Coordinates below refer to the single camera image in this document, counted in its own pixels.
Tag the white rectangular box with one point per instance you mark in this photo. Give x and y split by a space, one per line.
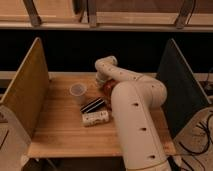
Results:
94 118

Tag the brown ceramic bowl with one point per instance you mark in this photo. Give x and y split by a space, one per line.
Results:
108 87

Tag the middle metal shelf bracket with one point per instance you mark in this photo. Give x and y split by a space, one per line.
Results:
91 13

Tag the clear plastic cup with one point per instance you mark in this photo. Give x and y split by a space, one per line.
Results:
78 92

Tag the left wooden divider panel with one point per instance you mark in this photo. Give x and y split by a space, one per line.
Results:
23 99

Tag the right metal shelf bracket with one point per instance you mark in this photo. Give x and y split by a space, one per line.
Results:
184 14

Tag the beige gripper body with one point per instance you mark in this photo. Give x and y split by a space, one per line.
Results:
101 80

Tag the black striped box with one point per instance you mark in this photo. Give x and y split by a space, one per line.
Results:
93 105

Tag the right dark divider panel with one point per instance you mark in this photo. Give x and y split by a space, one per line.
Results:
185 96

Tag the metal shelf bracket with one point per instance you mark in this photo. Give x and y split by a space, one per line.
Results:
184 14
91 13
34 17

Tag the left metal shelf bracket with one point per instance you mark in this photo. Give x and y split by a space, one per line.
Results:
34 17

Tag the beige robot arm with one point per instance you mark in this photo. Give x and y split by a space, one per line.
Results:
131 100

